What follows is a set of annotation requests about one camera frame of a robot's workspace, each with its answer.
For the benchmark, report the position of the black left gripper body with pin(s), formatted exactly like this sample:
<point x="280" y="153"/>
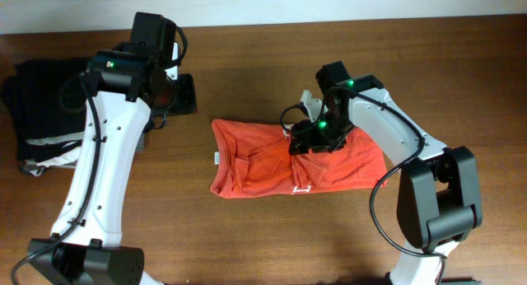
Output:
<point x="185" y="100"/>

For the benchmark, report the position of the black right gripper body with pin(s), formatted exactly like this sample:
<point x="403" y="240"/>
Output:
<point x="328" y="135"/>

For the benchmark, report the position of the red orange t-shirt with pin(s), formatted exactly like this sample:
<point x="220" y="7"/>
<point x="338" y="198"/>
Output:
<point x="253" y="160"/>

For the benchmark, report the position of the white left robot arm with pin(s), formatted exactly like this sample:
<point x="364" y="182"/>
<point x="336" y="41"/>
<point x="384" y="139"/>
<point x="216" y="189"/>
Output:
<point x="126" y="89"/>

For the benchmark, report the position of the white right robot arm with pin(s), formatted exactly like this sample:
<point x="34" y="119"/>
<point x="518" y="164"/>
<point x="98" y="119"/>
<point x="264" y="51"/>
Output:
<point x="439" y="200"/>

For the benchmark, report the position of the folded grey white garment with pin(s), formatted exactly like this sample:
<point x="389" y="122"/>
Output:
<point x="61" y="155"/>

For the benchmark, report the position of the folded black shirt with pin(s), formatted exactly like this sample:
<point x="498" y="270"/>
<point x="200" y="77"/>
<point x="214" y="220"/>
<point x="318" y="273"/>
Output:
<point x="47" y="106"/>

